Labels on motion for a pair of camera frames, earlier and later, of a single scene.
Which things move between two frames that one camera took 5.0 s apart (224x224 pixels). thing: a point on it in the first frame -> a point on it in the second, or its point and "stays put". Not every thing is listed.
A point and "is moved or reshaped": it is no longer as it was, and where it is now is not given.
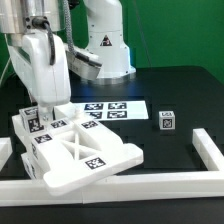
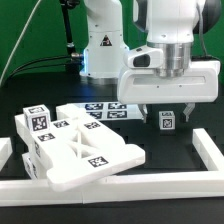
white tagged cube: [167, 120] stays put
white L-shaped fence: [207, 183] stays put
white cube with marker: [32, 164] stays put
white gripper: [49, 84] -> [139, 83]
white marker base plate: [116, 110] stays put
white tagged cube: [31, 119] is moved or reshaped
